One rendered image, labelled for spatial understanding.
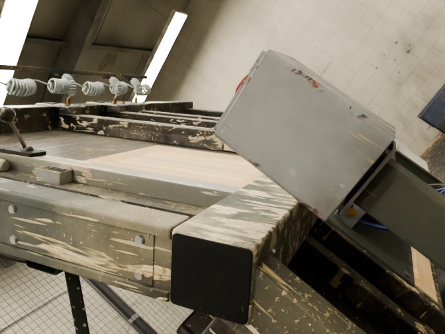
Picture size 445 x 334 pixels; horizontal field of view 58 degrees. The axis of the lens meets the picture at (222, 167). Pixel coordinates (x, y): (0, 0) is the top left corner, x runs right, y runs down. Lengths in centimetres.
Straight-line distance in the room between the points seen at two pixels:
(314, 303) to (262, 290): 7
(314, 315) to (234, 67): 626
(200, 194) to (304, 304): 35
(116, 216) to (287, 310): 26
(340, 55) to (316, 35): 46
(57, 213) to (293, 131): 39
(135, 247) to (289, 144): 27
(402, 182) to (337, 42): 581
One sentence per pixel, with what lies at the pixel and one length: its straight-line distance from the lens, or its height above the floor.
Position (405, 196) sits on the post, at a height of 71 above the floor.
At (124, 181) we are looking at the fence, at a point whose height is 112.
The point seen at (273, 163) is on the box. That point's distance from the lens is 46.
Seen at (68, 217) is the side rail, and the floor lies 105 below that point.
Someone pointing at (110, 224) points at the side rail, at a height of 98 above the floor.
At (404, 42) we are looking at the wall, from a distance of 617.
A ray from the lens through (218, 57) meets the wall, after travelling 680.
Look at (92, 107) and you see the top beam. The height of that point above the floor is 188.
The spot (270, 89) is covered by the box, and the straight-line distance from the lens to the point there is 46.
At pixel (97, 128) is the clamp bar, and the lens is 175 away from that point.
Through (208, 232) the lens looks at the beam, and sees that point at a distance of 53.
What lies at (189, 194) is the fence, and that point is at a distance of 80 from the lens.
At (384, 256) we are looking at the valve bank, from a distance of 76.
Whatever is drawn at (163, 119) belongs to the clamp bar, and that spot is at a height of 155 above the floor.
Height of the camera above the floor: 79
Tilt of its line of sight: 13 degrees up
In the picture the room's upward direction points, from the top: 51 degrees counter-clockwise
